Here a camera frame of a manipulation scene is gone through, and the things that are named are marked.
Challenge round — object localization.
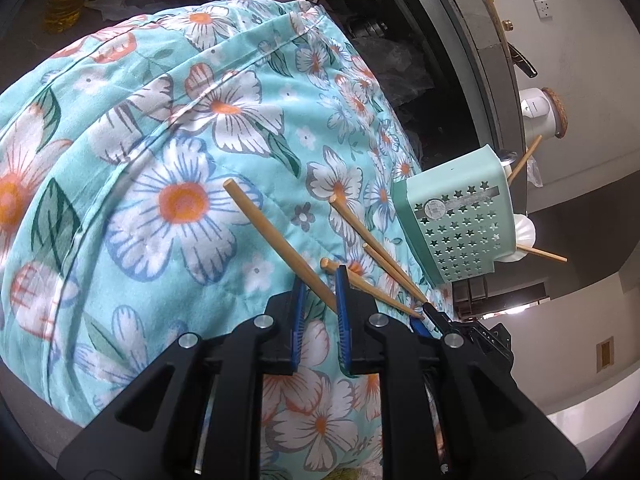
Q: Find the white rice paddle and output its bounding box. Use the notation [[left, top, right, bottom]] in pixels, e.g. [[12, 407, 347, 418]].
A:
[[498, 214, 536, 263]]

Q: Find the grey kitchen counter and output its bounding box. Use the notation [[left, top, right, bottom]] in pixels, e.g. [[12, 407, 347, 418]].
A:
[[394, 0, 531, 212]]

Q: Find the clear plastic bag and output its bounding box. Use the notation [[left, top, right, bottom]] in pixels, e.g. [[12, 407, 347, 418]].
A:
[[357, 38, 435, 108]]

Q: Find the wooden chopstick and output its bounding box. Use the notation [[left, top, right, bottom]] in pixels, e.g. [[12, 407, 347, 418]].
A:
[[320, 258, 424, 320], [516, 244, 568, 263], [506, 134, 544, 185], [224, 179, 337, 312], [329, 194, 412, 281], [363, 243, 427, 304]]

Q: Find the white ceramic soup spoon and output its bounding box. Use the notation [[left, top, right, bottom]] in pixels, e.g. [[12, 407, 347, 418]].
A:
[[497, 150, 518, 167]]

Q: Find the floral turquoise cloth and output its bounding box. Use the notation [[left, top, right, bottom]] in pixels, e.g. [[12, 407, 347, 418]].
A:
[[0, 0, 457, 480]]

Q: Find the mint green utensil basket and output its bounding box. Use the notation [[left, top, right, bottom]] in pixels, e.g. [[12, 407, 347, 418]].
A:
[[392, 145, 516, 285]]

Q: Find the dark sauce bottle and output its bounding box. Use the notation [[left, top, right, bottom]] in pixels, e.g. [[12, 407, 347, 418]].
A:
[[508, 42, 538, 79]]

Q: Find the white electric kettle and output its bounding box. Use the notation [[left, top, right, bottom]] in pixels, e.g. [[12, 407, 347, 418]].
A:
[[518, 87, 568, 145]]

